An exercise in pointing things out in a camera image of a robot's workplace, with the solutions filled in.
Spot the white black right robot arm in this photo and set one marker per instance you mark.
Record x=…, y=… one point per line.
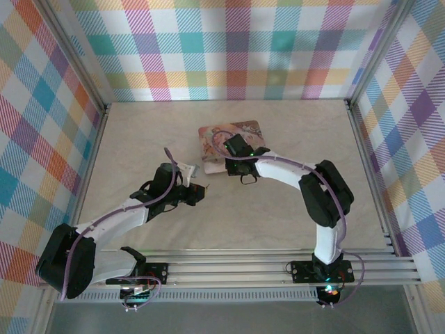
x=278, y=170

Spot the illustrated picture book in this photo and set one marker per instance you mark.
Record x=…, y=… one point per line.
x=208, y=139

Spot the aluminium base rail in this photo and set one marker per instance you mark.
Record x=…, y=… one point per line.
x=226, y=269

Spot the aluminium side rail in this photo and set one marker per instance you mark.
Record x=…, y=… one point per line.
x=368, y=163
x=99, y=139

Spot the aluminium frame post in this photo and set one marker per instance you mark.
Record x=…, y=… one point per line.
x=379, y=52
x=73, y=55

